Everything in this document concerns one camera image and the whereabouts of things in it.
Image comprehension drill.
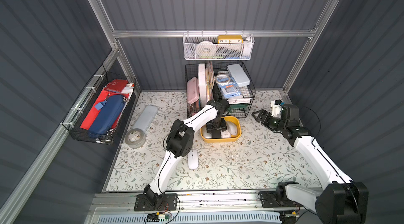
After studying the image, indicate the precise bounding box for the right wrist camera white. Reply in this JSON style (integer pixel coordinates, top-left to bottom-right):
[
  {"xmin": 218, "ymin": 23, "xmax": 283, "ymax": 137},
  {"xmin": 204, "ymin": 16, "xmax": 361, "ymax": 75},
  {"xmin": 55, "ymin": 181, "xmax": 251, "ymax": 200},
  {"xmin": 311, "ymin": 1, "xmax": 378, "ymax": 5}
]
[{"xmin": 270, "ymin": 99, "xmax": 284, "ymax": 118}]

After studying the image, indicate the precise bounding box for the pink pencil case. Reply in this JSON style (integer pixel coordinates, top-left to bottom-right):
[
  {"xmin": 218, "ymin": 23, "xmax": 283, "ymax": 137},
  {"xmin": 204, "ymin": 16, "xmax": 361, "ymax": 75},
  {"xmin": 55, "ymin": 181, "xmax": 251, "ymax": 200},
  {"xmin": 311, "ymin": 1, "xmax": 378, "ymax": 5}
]
[{"xmin": 187, "ymin": 77, "xmax": 199, "ymax": 105}]

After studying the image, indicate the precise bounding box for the white mesh hanging basket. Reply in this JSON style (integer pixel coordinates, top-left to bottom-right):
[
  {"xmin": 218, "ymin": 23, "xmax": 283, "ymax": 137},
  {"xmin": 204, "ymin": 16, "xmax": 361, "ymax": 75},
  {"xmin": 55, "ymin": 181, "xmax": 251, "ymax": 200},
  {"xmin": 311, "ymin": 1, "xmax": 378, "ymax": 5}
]
[{"xmin": 183, "ymin": 32, "xmax": 255, "ymax": 61}]

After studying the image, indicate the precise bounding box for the silver grey mouse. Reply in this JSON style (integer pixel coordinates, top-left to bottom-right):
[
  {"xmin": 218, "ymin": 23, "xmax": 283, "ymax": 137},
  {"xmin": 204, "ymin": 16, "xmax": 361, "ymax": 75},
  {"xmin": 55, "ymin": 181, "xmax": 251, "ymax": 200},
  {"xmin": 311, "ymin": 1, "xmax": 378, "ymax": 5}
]
[{"xmin": 226, "ymin": 121, "xmax": 238, "ymax": 137}]

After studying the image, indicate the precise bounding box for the white FOLIO notebook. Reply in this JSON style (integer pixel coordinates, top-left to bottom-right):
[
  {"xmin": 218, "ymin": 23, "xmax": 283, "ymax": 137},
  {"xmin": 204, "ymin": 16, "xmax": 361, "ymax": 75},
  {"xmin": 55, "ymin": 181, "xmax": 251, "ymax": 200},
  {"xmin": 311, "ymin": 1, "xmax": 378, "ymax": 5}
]
[{"xmin": 226, "ymin": 95, "xmax": 252, "ymax": 105}]

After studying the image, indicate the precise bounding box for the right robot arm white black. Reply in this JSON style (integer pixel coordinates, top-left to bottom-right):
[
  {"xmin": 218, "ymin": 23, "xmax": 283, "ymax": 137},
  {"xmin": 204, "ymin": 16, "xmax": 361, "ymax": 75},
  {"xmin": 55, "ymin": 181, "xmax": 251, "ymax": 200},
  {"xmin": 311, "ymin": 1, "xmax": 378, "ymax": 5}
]
[{"xmin": 252, "ymin": 100, "xmax": 369, "ymax": 224}]

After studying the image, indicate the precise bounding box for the black wire wall basket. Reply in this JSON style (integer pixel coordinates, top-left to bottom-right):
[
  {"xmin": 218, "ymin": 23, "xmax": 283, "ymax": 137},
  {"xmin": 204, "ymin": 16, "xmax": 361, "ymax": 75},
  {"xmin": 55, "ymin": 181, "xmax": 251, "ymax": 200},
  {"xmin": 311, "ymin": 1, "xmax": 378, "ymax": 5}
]
[{"xmin": 62, "ymin": 66, "xmax": 136, "ymax": 145}]

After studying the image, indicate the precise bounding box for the large tape roll on table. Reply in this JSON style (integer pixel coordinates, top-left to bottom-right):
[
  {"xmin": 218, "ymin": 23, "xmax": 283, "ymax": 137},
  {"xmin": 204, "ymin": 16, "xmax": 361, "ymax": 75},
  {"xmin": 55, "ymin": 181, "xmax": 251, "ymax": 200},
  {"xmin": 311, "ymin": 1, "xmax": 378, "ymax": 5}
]
[{"xmin": 125, "ymin": 128, "xmax": 146, "ymax": 149}]

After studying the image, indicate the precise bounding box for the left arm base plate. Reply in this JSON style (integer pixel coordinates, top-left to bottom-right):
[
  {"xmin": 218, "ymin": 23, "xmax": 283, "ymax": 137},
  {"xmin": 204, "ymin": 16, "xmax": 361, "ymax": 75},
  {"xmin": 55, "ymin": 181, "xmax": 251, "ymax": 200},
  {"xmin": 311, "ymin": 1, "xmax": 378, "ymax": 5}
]
[{"xmin": 134, "ymin": 193, "xmax": 178, "ymax": 212}]

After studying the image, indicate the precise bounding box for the white tape roll in basket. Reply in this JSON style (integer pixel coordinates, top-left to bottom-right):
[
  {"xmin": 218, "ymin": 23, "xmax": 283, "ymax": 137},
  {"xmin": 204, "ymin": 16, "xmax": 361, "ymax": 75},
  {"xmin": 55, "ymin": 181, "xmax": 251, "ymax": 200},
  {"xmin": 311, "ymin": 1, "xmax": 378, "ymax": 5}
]
[{"xmin": 196, "ymin": 41, "xmax": 217, "ymax": 57}]

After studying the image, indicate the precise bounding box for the yellow clock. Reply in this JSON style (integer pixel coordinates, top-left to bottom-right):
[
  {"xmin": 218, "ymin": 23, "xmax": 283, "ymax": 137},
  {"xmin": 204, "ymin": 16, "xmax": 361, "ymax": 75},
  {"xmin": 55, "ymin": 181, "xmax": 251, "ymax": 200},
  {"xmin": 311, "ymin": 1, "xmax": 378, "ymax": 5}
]
[{"xmin": 217, "ymin": 35, "xmax": 244, "ymax": 44}]

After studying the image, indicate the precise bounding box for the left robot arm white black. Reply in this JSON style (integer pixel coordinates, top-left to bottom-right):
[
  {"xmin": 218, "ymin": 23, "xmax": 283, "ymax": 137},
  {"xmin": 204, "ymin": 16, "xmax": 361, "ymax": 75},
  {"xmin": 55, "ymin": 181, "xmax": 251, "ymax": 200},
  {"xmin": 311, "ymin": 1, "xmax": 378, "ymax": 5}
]
[{"xmin": 143, "ymin": 99, "xmax": 229, "ymax": 198}]

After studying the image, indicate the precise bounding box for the yellow plastic storage box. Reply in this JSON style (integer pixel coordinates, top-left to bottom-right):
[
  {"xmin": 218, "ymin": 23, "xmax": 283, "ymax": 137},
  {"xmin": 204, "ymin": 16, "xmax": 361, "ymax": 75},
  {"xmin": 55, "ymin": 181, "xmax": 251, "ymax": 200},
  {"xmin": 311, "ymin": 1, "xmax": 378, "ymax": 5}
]
[{"xmin": 200, "ymin": 116, "xmax": 242, "ymax": 143}]

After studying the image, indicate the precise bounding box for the light blue pencil case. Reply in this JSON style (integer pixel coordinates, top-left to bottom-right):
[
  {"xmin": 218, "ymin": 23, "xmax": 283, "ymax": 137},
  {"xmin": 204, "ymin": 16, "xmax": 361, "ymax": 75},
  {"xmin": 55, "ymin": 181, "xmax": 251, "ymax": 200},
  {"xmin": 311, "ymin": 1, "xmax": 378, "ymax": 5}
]
[{"xmin": 227, "ymin": 64, "xmax": 250, "ymax": 87}]

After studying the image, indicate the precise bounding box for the red folder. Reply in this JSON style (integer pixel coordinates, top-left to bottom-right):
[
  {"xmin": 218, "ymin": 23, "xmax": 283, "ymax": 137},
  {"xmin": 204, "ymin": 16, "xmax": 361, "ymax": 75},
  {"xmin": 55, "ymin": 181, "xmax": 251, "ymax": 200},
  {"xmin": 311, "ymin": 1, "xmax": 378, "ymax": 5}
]
[{"xmin": 80, "ymin": 79, "xmax": 129, "ymax": 130}]

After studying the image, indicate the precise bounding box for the blue packaged stationery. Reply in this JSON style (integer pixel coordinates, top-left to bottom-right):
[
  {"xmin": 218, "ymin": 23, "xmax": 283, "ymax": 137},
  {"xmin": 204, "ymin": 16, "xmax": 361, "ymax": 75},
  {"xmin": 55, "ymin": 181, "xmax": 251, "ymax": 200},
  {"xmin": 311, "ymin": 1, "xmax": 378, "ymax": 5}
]
[{"xmin": 218, "ymin": 78, "xmax": 241, "ymax": 99}]

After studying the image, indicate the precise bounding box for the grey pencil case on table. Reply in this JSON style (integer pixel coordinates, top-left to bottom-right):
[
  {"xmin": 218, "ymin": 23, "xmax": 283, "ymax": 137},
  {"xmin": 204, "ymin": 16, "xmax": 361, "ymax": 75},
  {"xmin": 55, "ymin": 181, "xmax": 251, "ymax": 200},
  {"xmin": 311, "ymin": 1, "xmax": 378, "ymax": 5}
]
[{"xmin": 133, "ymin": 105, "xmax": 158, "ymax": 133}]

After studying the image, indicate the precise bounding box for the blue pencil pouch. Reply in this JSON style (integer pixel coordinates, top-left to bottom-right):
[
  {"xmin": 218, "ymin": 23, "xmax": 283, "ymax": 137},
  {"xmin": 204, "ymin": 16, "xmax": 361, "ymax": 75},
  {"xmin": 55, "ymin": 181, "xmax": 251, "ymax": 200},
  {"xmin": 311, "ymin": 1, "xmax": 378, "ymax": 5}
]
[{"xmin": 88, "ymin": 95, "xmax": 126, "ymax": 138}]

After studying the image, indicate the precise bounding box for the green book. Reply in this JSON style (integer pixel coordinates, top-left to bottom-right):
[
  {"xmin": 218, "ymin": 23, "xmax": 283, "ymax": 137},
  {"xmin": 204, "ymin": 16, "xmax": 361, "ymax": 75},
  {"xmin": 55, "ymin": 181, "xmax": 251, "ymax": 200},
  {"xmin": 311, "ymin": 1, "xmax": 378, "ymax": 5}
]
[{"xmin": 227, "ymin": 104, "xmax": 249, "ymax": 113}]

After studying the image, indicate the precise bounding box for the clear tape roll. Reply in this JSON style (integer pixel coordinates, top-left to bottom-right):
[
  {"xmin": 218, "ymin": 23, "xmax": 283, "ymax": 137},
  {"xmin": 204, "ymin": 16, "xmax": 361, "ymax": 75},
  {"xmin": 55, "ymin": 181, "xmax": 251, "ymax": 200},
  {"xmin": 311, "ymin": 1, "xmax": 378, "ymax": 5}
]
[{"xmin": 215, "ymin": 73, "xmax": 230, "ymax": 86}]

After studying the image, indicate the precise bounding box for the black wire desk organizer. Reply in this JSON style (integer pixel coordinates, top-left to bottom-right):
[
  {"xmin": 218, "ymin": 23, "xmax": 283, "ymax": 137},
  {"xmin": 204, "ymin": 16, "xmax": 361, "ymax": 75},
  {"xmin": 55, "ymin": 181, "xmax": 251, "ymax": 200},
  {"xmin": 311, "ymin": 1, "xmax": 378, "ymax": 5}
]
[{"xmin": 184, "ymin": 61, "xmax": 256, "ymax": 119}]

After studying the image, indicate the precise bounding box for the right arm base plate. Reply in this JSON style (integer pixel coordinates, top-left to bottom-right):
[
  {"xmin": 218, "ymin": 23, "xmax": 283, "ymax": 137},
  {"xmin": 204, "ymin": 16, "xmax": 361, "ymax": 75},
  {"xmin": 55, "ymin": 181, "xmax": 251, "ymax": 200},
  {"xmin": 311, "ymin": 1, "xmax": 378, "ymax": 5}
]
[{"xmin": 257, "ymin": 191, "xmax": 300, "ymax": 209}]

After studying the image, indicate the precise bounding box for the small white mouse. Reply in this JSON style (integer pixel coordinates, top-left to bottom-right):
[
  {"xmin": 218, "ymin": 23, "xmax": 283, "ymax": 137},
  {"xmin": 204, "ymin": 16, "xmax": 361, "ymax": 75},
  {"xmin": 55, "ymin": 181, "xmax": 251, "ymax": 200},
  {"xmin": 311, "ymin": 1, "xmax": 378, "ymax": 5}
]
[{"xmin": 221, "ymin": 130, "xmax": 231, "ymax": 139}]

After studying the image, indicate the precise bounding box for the white FLOS box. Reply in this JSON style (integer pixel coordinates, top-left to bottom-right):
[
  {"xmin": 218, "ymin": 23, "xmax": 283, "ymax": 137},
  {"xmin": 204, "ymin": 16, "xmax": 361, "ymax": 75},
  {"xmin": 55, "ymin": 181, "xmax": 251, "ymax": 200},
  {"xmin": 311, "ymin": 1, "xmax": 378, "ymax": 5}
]
[{"xmin": 198, "ymin": 64, "xmax": 207, "ymax": 108}]

